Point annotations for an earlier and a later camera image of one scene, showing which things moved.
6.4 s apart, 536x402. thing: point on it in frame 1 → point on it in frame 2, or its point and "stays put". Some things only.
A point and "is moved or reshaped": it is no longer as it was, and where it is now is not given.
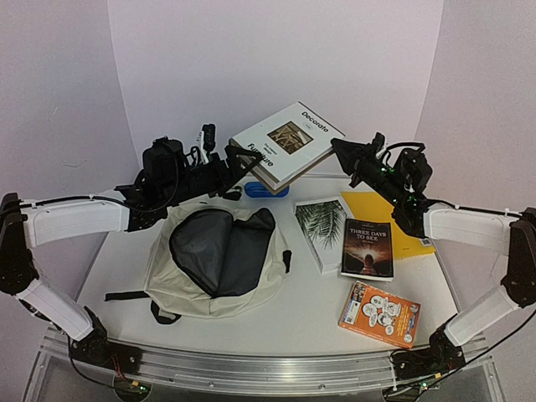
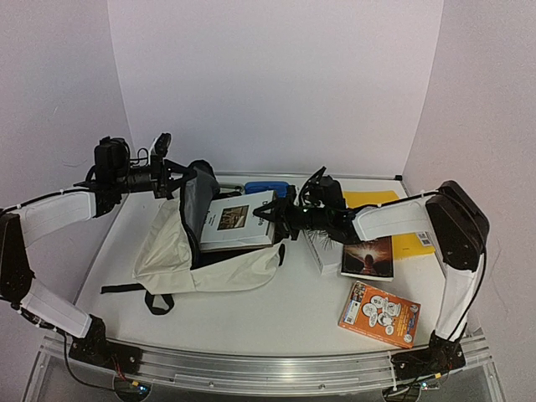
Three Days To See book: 367,249 stays put
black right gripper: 360,163 → 285,219
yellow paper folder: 371,207 stays put
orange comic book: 381,314 stays put
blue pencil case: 256,189 stays put
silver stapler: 234,193 stays put
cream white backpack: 212,260 is moved or reshaped
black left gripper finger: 240,161 → 177,174
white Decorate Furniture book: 292,141 → 231,224
